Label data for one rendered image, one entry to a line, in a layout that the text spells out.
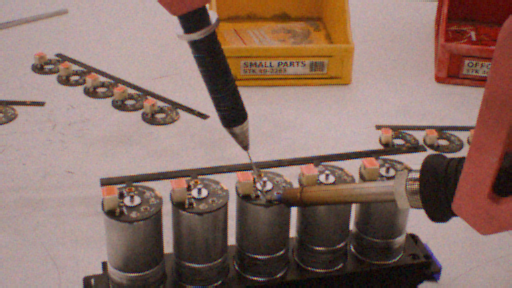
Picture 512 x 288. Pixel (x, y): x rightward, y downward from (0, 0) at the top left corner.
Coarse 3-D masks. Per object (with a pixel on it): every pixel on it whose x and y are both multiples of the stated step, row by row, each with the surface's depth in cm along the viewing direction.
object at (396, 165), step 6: (384, 162) 34; (390, 162) 34; (396, 162) 34; (402, 162) 34; (360, 168) 34; (396, 168) 34; (402, 168) 34; (408, 168) 34; (360, 174) 33; (366, 180) 33; (372, 180) 33; (378, 180) 33; (384, 180) 33; (390, 180) 33
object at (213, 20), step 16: (192, 16) 26; (208, 16) 26; (176, 32) 26; (192, 32) 26; (208, 32) 26; (192, 48) 27; (208, 48) 27; (208, 64) 27; (224, 64) 27; (208, 80) 27; (224, 80) 27; (224, 96) 28; (240, 96) 28; (224, 112) 28; (240, 112) 28
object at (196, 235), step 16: (192, 192) 32; (176, 208) 31; (224, 208) 31; (176, 224) 32; (192, 224) 31; (208, 224) 31; (224, 224) 32; (176, 240) 32; (192, 240) 32; (208, 240) 32; (224, 240) 32; (176, 256) 33; (192, 256) 32; (208, 256) 32; (224, 256) 33; (176, 272) 33; (192, 272) 32; (208, 272) 32; (224, 272) 33
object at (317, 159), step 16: (272, 160) 34; (288, 160) 34; (304, 160) 34; (320, 160) 34; (336, 160) 34; (128, 176) 33; (144, 176) 33; (160, 176) 33; (176, 176) 33; (192, 176) 33
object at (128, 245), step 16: (112, 224) 30; (128, 224) 30; (144, 224) 30; (160, 224) 31; (112, 240) 31; (128, 240) 31; (144, 240) 31; (160, 240) 32; (112, 256) 32; (128, 256) 31; (144, 256) 31; (160, 256) 32; (112, 272) 32; (128, 272) 32; (144, 272) 32; (160, 272) 32
